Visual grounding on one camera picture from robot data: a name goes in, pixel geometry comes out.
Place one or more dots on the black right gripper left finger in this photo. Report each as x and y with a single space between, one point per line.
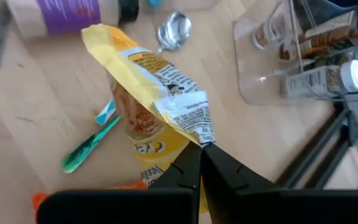
188 174

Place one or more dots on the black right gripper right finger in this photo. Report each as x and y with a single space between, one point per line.
228 186

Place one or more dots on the yellow ramen packet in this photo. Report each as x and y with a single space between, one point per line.
141 71

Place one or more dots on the orange ramen packet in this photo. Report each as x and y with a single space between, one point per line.
39 202

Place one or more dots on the tan lidded seasoning jar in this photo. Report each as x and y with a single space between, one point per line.
266 34

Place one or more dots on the teal spoon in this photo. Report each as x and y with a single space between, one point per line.
154 3

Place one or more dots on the brown snack packet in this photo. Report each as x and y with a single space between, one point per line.
328 34

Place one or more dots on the pink spice jar black lid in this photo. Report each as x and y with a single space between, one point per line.
67 15

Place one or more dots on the black aluminium table frame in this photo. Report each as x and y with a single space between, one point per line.
322 146

